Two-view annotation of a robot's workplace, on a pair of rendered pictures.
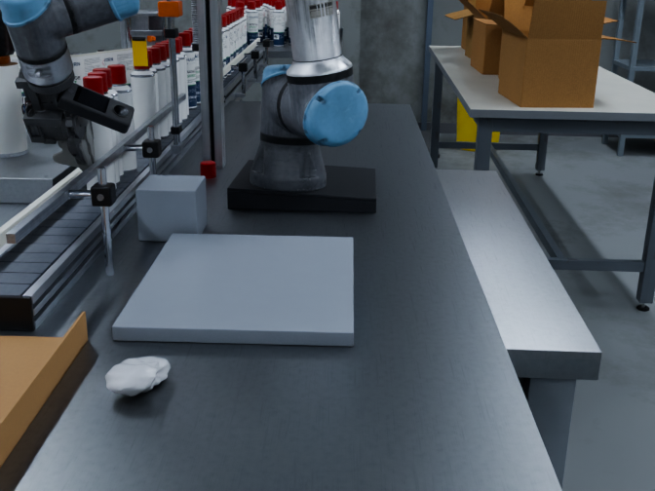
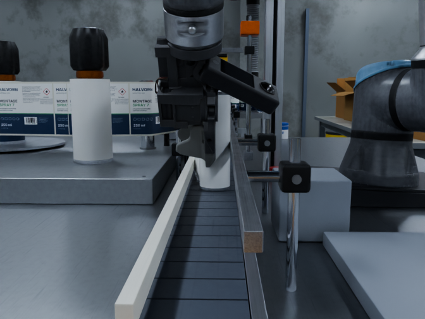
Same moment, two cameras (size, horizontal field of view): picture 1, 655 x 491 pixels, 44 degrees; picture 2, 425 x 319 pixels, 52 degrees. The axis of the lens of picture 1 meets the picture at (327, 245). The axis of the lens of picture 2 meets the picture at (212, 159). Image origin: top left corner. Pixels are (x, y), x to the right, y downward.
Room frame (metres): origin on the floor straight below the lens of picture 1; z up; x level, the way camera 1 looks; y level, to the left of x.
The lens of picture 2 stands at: (0.68, 0.41, 1.04)
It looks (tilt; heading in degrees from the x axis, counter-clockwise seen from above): 9 degrees down; 0
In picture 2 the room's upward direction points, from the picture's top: straight up
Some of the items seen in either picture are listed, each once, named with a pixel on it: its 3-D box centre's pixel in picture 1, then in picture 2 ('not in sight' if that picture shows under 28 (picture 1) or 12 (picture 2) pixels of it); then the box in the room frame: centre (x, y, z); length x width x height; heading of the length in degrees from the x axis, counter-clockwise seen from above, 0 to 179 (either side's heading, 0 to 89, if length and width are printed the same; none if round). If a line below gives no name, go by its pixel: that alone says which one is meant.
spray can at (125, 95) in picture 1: (120, 119); not in sight; (1.55, 0.40, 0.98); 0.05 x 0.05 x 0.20
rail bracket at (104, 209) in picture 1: (91, 222); (272, 216); (1.13, 0.35, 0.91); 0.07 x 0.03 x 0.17; 89
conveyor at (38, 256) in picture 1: (145, 156); (214, 164); (1.75, 0.41, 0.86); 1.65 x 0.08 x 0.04; 179
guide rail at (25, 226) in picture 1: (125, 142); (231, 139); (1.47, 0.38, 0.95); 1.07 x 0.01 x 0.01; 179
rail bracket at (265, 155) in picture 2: (140, 170); (253, 166); (1.43, 0.34, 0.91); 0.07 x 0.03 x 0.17; 89
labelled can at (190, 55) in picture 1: (185, 71); not in sight; (2.24, 0.39, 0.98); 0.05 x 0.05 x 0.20
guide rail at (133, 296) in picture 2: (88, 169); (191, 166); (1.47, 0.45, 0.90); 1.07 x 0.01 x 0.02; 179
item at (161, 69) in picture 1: (155, 93); not in sight; (1.87, 0.40, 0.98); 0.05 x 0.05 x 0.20
